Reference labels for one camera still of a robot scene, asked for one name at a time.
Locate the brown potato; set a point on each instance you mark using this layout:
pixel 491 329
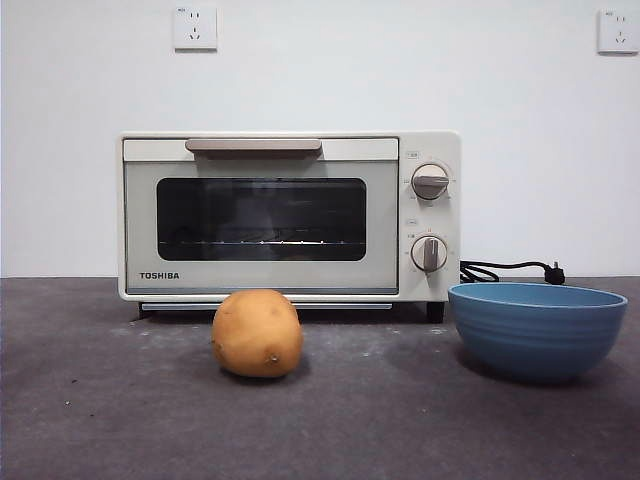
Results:
pixel 257 332

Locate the cream Toshiba toaster oven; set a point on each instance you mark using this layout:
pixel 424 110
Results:
pixel 430 145

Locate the blue ribbed bowl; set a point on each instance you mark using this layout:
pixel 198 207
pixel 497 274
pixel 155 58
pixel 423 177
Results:
pixel 537 340

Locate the oven timer knob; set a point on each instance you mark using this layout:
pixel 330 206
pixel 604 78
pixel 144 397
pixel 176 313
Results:
pixel 429 253

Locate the oven temperature knob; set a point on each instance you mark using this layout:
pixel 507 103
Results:
pixel 430 182

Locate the oven crumb tray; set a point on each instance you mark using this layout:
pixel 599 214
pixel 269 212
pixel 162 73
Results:
pixel 175 306

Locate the white wall socket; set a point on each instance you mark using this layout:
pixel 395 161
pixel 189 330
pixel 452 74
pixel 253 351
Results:
pixel 619 32
pixel 196 29

